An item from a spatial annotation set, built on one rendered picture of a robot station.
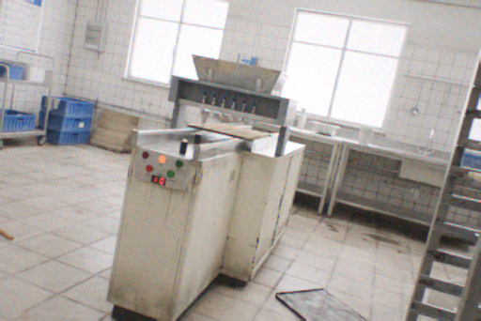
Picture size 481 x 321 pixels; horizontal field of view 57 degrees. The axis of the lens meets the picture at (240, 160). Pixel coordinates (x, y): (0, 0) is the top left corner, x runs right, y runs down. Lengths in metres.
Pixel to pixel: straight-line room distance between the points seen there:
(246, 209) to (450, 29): 3.86
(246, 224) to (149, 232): 0.75
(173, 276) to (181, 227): 0.23
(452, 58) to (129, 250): 4.52
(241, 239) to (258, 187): 0.33
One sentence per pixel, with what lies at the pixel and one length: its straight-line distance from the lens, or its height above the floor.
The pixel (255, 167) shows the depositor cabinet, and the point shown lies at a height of 0.76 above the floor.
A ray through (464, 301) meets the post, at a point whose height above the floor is 0.81.
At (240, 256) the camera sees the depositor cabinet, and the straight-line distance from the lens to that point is 2.65.
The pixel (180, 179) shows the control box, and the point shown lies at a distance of 1.88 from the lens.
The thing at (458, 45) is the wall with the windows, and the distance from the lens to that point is 5.75.
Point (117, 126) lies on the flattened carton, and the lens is 6.56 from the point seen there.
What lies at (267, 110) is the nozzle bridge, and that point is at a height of 1.09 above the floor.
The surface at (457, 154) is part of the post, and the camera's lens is 1.50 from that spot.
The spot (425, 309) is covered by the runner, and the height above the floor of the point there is 0.60.
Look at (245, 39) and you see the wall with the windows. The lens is 6.02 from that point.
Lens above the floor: 1.15
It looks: 8 degrees down
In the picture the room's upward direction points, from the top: 12 degrees clockwise
